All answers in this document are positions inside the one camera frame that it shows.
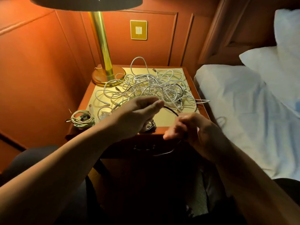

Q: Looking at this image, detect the person's right hand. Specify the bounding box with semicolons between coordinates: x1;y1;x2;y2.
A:
163;112;220;160

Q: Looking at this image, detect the person's left hand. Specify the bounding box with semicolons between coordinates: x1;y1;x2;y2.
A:
112;96;165;141

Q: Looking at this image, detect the thin black cable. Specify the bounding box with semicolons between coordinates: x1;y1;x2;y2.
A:
152;105;184;157

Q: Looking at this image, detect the person's left forearm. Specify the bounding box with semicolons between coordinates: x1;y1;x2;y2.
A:
0;114;123;225

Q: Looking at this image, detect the person's right forearm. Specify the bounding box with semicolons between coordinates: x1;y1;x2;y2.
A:
203;136;300;225

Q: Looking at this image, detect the yellow table mat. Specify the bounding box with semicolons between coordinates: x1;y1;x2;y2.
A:
92;67;200;127

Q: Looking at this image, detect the wooden nightstand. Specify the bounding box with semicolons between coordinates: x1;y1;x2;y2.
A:
65;64;210;212

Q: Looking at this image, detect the bed with white sheet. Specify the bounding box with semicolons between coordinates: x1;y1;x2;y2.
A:
194;64;300;182

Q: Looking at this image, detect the brass table lamp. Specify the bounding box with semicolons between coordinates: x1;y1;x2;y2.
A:
28;0;143;87

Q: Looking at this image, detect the white pillow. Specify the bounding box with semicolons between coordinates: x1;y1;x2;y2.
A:
273;8;300;58
239;45;300;111

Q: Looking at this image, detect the wooden headboard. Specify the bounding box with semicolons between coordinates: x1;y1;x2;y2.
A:
198;0;300;66

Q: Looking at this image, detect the person's right leg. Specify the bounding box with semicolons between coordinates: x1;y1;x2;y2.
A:
187;177;300;225

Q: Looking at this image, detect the person's leg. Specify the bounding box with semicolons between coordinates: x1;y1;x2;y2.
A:
0;145;105;225
187;177;300;225

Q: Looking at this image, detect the person's left leg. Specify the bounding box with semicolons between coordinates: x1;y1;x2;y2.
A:
0;145;105;225

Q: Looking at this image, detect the tangle of white cables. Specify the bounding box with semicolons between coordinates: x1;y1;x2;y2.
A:
95;57;210;113

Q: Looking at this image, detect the coiled black cable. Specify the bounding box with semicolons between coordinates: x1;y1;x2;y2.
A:
141;119;157;133

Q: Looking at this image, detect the small white cable with plug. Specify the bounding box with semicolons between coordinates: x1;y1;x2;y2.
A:
97;106;114;121

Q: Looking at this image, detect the coiled white cable bundle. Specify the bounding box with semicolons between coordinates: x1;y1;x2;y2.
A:
65;104;96;129

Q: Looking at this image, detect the gold wall switch plate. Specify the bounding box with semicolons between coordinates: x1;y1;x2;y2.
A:
130;20;148;41

